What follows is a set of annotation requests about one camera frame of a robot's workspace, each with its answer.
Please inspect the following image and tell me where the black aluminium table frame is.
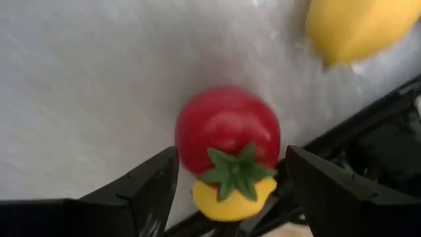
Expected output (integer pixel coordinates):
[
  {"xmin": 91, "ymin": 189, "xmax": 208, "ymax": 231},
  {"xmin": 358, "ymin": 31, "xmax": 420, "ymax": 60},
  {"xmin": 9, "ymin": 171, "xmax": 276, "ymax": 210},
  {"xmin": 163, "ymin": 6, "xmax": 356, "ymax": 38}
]
[{"xmin": 164, "ymin": 74, "xmax": 421, "ymax": 237}]

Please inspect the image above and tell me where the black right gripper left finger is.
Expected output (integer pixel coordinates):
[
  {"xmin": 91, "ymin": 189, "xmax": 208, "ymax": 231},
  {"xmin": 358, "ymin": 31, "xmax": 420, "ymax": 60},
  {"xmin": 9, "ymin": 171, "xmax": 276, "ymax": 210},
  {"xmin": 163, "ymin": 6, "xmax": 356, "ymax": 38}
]
[{"xmin": 0, "ymin": 146, "xmax": 180, "ymax": 237}]

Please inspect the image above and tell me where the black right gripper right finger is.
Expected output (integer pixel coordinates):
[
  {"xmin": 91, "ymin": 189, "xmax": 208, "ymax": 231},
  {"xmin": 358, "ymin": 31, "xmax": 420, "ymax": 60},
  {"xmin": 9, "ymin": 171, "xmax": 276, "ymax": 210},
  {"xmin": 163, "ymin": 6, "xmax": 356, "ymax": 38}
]
[{"xmin": 285, "ymin": 145, "xmax": 421, "ymax": 237}]

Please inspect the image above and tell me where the yellow lemon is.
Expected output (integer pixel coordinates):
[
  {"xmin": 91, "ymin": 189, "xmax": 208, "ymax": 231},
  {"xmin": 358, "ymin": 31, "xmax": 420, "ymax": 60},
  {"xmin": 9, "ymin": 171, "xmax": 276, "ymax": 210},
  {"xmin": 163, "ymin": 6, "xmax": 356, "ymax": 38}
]
[
  {"xmin": 305, "ymin": 0, "xmax": 421, "ymax": 68},
  {"xmin": 191, "ymin": 177, "xmax": 278, "ymax": 223}
]

